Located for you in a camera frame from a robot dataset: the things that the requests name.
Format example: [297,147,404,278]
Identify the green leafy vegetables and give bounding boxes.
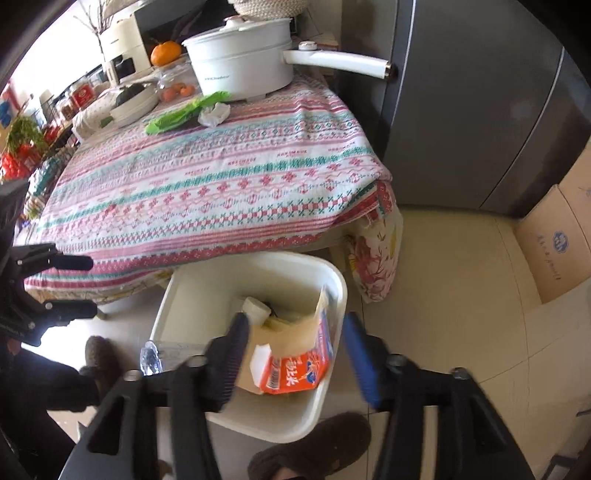
[7,115,49,155]

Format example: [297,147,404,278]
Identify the green snack bag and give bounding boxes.
[144,91,232,136]

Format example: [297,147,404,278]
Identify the white pot with handle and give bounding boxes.
[181,16,400,102]

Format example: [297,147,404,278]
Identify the white kitchen appliance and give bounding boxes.
[99,0,160,86]

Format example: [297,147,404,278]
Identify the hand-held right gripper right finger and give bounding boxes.
[342,311,536,480]

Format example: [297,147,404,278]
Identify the large orange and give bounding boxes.
[150,41,183,68]

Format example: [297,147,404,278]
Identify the crumpled white paper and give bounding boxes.
[198,102,230,127]

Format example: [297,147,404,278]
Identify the stack of white dishes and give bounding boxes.
[111,83,160,127]

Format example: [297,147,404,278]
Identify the dark grey refrigerator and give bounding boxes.
[335,0,591,217]

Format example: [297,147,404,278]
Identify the patterned tablecloth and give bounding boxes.
[14,71,393,305]

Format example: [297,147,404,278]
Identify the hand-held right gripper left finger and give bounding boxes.
[65,311,252,480]

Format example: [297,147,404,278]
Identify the red packets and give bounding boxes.
[0,143,44,183]

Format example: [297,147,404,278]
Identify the dark microwave oven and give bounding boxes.
[134,0,232,49]

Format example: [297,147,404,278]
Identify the white plastic bin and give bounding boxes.
[150,251,348,445]

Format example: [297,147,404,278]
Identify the woven basket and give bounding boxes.
[228,0,310,17]

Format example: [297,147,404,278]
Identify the clear plastic bottle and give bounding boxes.
[140,340,164,377]

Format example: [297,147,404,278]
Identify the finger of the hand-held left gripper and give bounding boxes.
[21,299,99,347]
[14,243,95,278]

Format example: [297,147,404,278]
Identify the dark green squash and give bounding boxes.
[115,84,147,107]

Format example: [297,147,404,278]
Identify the floral cloth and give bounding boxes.
[346,205,403,304]

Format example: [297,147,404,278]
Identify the clear plastic container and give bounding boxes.
[154,62,197,90]

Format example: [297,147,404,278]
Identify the cardboard box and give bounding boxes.
[515,138,591,305]

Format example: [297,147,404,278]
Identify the person's leg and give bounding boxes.
[0,344,100,480]

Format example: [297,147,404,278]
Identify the brown slipper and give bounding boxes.
[79,335,122,407]
[247,412,372,480]

